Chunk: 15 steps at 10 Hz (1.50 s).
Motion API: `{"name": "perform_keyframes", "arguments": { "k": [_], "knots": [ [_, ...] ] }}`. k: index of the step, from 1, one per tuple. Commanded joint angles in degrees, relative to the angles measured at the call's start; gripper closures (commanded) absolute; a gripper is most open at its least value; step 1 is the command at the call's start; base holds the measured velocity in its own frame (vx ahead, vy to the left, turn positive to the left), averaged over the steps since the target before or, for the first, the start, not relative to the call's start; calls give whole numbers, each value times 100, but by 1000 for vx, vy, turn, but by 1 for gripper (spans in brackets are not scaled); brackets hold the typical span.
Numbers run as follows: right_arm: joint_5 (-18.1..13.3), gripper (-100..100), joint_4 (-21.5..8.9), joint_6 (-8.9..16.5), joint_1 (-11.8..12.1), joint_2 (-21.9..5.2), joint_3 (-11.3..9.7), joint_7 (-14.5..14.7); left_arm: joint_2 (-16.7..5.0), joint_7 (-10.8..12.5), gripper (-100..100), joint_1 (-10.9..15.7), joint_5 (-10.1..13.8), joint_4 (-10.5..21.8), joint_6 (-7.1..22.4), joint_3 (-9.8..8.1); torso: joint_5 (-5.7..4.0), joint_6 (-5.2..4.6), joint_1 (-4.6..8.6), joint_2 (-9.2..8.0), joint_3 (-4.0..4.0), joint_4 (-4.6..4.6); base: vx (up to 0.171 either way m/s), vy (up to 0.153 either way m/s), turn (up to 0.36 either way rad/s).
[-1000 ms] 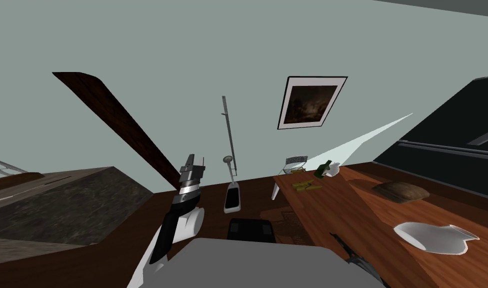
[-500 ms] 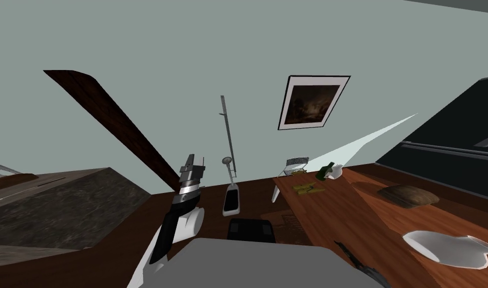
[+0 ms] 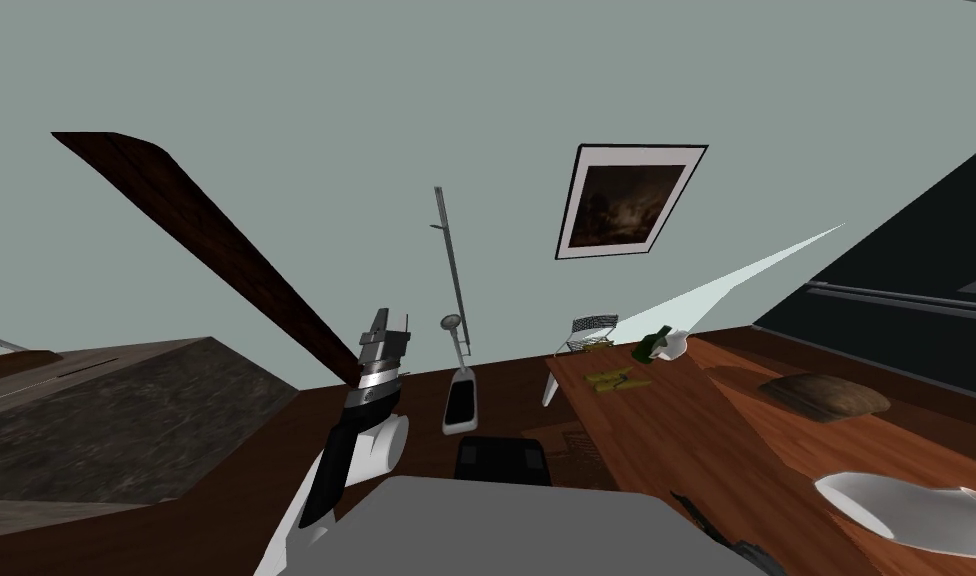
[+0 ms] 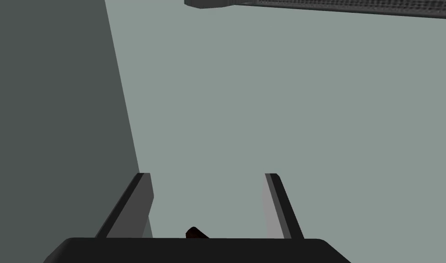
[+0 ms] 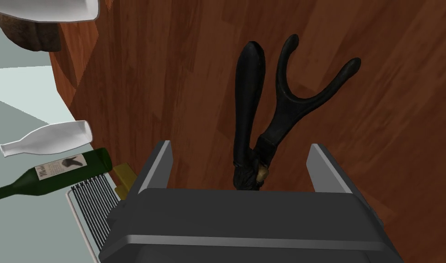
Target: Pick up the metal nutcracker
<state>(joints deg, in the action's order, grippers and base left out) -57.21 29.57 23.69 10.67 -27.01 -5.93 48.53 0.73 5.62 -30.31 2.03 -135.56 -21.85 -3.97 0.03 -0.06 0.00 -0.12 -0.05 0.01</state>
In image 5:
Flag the yellow block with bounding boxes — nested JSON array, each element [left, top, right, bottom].
[[111, 163, 138, 200]]

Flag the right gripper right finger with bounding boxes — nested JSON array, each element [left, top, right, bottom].
[[305, 143, 354, 194]]

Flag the green wine bottle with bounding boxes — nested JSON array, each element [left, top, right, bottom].
[[0, 147, 113, 204]]

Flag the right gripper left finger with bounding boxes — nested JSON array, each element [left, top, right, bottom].
[[137, 140, 173, 195]]

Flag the brown wooden stump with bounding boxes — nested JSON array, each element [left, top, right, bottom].
[[0, 14, 62, 53]]

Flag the white bowl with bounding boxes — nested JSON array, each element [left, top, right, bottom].
[[0, 0, 101, 24]]

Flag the white bottle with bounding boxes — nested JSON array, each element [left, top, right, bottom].
[[0, 120, 94, 158]]

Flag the white rack with black bars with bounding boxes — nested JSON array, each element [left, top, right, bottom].
[[65, 173, 121, 263]]

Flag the black forked tool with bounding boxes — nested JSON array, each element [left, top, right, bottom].
[[233, 34, 362, 192]]

